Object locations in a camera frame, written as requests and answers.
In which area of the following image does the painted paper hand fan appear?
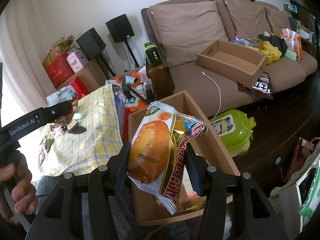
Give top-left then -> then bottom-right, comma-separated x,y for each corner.
154,164 -> 207,212

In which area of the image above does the orange yellow chip bag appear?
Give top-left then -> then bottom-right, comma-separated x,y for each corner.
127,101 -> 208,215

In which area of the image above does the silver snack packet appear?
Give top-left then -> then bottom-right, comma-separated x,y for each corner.
46,85 -> 78,107

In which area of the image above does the mint green handheld fan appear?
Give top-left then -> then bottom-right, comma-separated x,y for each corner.
72,113 -> 85,120

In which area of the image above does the person's left hand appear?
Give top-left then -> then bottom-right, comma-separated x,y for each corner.
1,154 -> 39,215

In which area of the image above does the green pea snack packet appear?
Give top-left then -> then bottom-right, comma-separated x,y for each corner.
40,135 -> 55,152

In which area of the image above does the yellow plaid tablecloth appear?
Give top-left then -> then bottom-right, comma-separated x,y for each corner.
37,85 -> 123,177

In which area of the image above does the green cartoon lunchbox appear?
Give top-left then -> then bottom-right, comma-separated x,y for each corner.
209,109 -> 256,158

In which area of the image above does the wooden foot-shaped tag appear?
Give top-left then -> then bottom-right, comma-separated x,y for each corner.
66,120 -> 79,131

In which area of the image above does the white sheer curtain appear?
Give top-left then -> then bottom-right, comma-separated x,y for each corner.
1,0 -> 55,112

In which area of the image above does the red chocolate gift box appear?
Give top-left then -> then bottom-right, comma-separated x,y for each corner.
69,76 -> 90,99

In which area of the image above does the red tea gift bag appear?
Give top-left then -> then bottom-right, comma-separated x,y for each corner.
45,53 -> 74,88

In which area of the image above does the brown carton under bags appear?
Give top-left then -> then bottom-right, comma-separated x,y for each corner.
57,60 -> 107,92

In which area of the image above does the cardboard tray on sofa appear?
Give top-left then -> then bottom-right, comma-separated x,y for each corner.
197,40 -> 266,88

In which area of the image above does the pink tissue box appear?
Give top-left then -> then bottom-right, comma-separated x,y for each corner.
67,48 -> 88,73

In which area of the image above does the brown paper bag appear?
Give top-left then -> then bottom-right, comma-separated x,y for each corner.
42,35 -> 74,68

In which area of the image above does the green portable radio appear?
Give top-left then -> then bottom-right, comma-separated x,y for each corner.
143,41 -> 162,65

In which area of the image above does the left black speaker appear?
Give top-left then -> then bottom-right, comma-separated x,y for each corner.
76,28 -> 106,60

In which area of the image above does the black speaker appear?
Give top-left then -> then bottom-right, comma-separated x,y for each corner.
76,28 -> 106,60
106,14 -> 135,43

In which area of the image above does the beige sofa pillow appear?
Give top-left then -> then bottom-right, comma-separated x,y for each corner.
150,1 -> 228,67
225,0 -> 271,37

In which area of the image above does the brown sofa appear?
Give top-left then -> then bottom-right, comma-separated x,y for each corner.
142,0 -> 318,116

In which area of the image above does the right black speaker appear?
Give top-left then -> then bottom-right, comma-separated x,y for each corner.
106,14 -> 135,43

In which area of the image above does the white charging cable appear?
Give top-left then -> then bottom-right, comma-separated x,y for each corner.
201,71 -> 222,122

